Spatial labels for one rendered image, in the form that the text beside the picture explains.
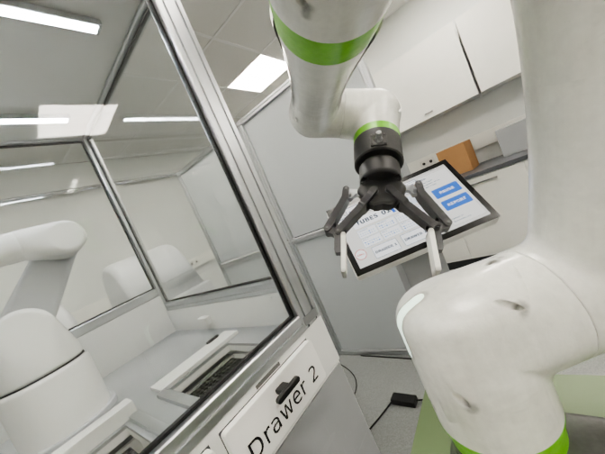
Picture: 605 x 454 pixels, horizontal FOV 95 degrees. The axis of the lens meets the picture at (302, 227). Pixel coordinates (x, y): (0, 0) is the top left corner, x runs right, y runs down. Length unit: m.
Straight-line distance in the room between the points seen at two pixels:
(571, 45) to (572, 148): 0.08
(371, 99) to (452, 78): 2.76
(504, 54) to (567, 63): 3.05
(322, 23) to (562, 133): 0.22
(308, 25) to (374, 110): 0.34
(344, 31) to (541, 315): 0.31
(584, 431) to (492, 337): 0.17
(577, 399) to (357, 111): 0.56
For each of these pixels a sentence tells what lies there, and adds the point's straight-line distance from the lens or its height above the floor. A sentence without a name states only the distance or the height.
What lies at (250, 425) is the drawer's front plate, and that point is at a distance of 0.69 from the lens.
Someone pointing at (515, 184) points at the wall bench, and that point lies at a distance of 3.02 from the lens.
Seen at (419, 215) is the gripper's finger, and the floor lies 1.17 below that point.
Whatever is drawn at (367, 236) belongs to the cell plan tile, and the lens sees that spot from 1.04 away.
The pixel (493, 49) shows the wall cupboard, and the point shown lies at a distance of 3.37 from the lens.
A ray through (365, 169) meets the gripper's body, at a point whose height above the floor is 1.27.
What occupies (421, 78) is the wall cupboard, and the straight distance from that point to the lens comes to 3.40.
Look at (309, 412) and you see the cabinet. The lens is 0.83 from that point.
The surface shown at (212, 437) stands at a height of 0.93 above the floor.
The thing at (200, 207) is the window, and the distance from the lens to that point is 0.68.
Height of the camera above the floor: 1.26
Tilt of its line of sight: 4 degrees down
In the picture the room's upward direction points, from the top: 24 degrees counter-clockwise
